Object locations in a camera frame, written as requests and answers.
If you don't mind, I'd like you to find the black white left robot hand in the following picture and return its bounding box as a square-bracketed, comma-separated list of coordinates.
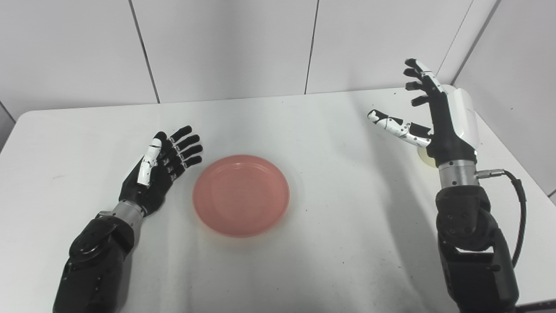
[119, 125, 204, 217]

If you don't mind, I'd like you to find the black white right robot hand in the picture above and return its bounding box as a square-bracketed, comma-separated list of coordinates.
[367, 58, 480, 168]

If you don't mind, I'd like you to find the cream steamed bun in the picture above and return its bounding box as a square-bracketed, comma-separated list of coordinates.
[416, 146, 436, 168]

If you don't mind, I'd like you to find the pink round plate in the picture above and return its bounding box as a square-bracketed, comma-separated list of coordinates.
[192, 155, 291, 238]

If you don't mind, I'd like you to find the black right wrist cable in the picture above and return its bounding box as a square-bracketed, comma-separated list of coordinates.
[477, 169, 527, 268]

